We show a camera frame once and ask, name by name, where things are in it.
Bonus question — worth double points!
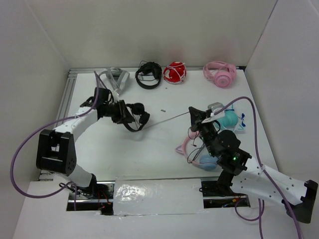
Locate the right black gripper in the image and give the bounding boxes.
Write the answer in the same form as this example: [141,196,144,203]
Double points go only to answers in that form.
[188,106,217,156]

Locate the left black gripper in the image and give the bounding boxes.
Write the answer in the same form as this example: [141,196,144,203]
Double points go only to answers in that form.
[103,99,135,124]

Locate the black wired headphones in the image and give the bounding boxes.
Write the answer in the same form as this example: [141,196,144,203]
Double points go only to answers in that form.
[123,102,200,146]

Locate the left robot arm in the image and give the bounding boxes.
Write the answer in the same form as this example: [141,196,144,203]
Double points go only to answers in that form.
[36,88,143,199]

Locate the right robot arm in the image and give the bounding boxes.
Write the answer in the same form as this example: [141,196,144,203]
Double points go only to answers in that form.
[188,107,318,224]

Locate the teal headphones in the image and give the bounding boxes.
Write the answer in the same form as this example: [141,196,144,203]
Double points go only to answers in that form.
[213,104,246,132]

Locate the grey white headphones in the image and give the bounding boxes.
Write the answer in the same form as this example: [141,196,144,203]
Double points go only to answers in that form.
[99,67,130,96]

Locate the pink blue cat-ear headphones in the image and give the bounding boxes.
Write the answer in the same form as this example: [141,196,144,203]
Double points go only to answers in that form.
[175,131,218,172]

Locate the red white headphones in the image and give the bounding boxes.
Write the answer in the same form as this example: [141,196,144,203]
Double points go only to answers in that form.
[163,61,187,84]

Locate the black wrapped headphones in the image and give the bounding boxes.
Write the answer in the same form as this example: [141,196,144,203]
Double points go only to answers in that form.
[135,60,162,90]

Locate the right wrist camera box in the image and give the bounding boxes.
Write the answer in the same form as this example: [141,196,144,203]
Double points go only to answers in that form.
[202,102,225,123]

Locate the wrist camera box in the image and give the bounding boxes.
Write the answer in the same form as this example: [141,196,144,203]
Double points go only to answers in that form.
[111,91,120,102]
[202,102,225,123]

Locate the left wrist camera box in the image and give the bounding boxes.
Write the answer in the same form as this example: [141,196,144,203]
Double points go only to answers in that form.
[111,91,120,102]

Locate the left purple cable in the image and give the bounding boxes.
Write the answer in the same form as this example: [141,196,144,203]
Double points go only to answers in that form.
[10,71,110,210]

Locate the purple cable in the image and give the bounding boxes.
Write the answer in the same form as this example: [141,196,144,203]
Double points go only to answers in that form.
[10,71,110,210]
[214,96,304,239]

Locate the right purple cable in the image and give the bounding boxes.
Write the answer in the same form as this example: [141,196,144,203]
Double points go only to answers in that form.
[214,96,304,239]

